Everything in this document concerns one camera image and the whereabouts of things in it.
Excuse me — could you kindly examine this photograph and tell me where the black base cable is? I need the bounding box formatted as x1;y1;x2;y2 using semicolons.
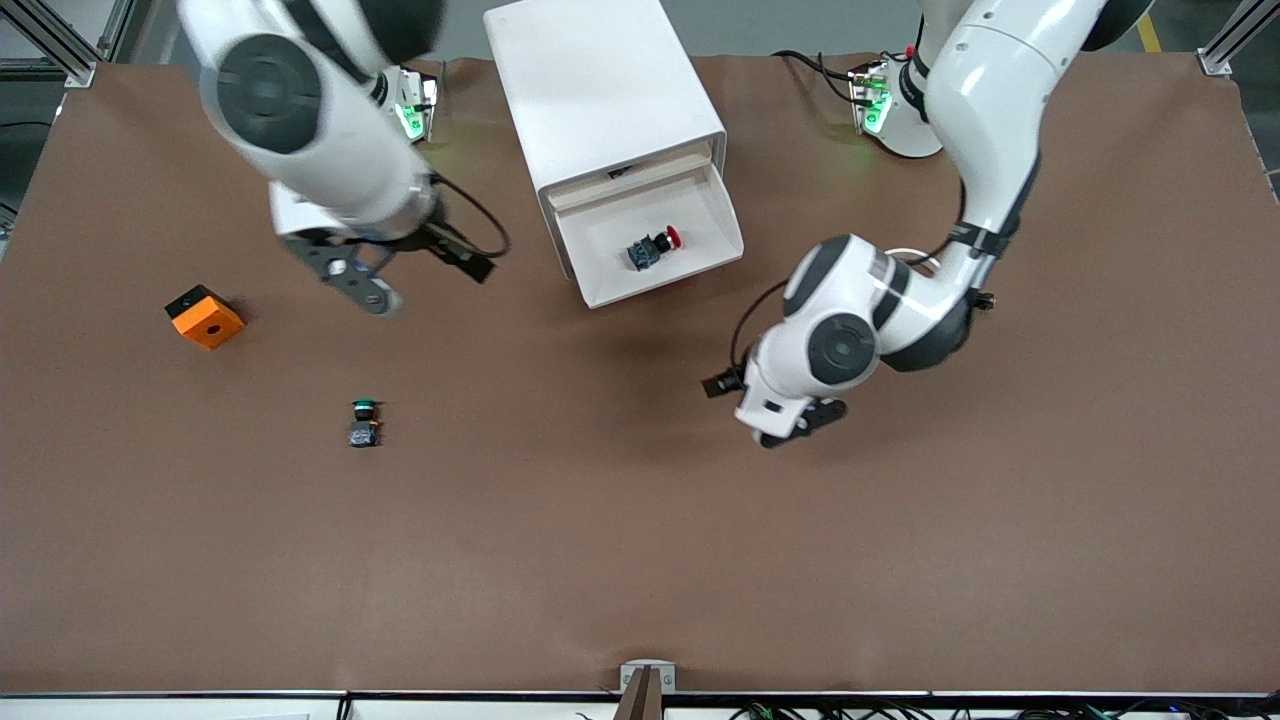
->
772;48;861;101

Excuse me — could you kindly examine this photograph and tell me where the aluminium frame post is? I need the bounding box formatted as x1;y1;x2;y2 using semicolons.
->
97;0;151;63
0;0;98;88
1198;0;1280;77

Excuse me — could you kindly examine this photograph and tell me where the black cable bundle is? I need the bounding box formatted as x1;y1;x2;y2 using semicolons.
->
730;700;1280;720

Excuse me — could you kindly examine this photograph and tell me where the grey metal bracket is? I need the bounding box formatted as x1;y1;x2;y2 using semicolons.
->
620;660;677;693

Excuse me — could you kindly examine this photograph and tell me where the white table edge rail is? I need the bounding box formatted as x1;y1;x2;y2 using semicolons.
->
0;690;1280;720

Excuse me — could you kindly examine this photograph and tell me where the orange block with hole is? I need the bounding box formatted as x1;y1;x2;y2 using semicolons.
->
165;285;246;351

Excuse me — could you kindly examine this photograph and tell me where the white drawer cabinet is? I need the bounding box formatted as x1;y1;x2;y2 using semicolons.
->
483;0;728;281

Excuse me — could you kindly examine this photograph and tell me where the beige cabinet drawer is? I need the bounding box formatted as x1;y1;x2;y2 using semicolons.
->
553;163;746;310
548;150;715;211

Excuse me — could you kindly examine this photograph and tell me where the dark upright pole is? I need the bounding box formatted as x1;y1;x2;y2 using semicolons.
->
612;667;663;720

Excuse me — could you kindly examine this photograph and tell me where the silver base connector panel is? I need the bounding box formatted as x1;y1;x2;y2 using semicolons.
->
390;68;441;141
848;62;893;136

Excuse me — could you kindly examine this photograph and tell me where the brown table cover sheet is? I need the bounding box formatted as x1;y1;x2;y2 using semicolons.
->
0;50;1280;696

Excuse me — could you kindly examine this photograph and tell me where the red push button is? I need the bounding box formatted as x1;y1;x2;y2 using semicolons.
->
627;226;684;272

